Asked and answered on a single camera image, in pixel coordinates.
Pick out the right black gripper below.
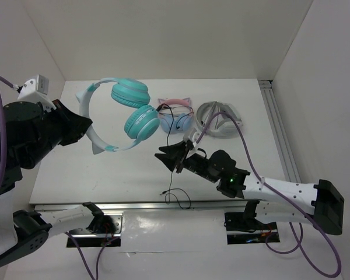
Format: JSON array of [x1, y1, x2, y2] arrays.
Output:
[[154, 140, 218, 183]]

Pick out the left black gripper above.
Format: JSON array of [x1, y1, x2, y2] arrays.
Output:
[[23, 97, 93, 167]]

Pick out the black headphone audio cable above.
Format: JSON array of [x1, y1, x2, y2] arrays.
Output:
[[156, 102, 208, 209]]

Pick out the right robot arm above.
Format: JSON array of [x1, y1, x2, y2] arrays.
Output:
[[155, 141, 345, 236]]

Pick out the pink blue cat-ear headphones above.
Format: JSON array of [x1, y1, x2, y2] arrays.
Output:
[[158, 97, 194, 134]]

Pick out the grey white headset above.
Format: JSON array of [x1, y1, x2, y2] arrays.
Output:
[[195, 101, 243, 138]]

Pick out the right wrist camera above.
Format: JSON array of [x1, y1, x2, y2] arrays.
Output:
[[183, 128, 201, 153]]

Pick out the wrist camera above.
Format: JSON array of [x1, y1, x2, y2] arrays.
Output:
[[183, 128, 201, 153], [17, 75, 49, 103]]

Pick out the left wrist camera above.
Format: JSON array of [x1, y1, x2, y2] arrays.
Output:
[[17, 75, 49, 103]]

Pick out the aluminium front rail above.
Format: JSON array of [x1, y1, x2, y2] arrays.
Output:
[[34, 200, 247, 212]]

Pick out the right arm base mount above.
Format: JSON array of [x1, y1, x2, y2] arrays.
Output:
[[224, 201, 280, 245]]

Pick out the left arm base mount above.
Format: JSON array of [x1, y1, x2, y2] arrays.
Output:
[[69, 212, 124, 248]]

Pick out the aluminium side rail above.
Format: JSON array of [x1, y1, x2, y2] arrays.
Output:
[[258, 80, 301, 183]]

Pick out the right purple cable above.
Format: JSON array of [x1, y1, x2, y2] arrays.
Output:
[[197, 111, 342, 278]]

